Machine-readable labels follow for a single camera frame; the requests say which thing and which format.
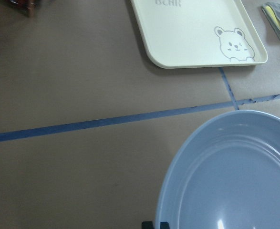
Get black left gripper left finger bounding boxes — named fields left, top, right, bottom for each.
left=141, top=221, right=153, bottom=229

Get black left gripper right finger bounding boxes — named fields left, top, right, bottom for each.
left=159, top=222, right=169, bottom=229

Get blue plate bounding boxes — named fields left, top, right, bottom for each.
left=155, top=110, right=280, bottom=229

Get cream bear tray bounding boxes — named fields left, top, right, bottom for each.
left=131, top=0, right=268, bottom=69

